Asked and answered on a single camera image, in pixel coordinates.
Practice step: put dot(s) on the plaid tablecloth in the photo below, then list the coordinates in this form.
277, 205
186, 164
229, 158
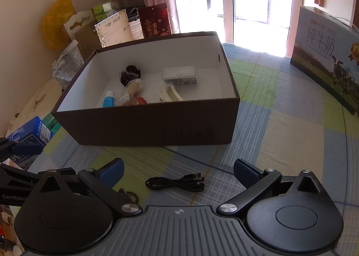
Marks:
286, 121

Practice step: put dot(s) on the cotton swab bundle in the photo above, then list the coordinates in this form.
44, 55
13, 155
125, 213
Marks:
130, 91

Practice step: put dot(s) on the brown cardboard box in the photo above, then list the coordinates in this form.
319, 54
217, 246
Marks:
205, 114

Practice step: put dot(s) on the brown cardboard carton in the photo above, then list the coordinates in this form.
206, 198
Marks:
81, 27

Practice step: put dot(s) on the green snack packets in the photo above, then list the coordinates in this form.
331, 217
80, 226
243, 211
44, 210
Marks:
51, 123

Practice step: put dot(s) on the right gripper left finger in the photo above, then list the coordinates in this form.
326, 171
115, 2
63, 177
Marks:
101, 182

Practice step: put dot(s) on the red gift bag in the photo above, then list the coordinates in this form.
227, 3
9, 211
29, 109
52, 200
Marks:
155, 21

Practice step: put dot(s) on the yellow plastic bag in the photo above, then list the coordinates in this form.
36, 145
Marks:
52, 27

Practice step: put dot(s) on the white striped bag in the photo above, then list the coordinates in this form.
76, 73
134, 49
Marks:
134, 23

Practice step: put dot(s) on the clear plastic bag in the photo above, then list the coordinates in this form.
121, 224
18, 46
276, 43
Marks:
67, 65

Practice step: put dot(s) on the cream hair claw clip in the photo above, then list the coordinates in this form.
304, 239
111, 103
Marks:
168, 93

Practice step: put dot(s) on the large milk gift box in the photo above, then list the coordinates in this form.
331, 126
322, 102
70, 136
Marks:
326, 50

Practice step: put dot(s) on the dark brown scrunchie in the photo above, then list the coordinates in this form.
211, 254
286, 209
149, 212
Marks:
130, 73

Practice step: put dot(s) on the blue milk carton box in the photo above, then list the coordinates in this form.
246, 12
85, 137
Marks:
31, 138

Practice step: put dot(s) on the blue white tube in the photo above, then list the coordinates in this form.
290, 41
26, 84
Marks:
108, 100

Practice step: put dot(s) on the green tissue packs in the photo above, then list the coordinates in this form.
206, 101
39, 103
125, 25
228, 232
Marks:
104, 10

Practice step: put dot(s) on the white green paper bag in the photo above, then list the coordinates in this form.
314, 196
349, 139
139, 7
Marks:
114, 30

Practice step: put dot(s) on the clear plastic case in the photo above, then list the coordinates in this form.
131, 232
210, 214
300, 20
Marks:
180, 75

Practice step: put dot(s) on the red candy packet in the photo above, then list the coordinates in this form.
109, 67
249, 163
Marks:
140, 101

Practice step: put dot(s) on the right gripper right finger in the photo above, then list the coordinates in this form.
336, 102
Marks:
258, 184

